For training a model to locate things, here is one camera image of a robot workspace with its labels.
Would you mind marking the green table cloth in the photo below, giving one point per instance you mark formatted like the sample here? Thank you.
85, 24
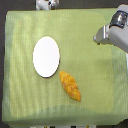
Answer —
100, 71

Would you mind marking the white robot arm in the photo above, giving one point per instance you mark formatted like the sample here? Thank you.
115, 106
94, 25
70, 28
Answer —
116, 32

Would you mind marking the white oval plate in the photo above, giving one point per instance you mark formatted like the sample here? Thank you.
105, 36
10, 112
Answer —
46, 57

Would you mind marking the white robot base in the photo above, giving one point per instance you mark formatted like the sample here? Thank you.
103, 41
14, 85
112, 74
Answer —
46, 4

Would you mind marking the golden orange bread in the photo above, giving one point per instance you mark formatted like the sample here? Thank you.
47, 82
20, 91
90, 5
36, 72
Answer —
69, 85

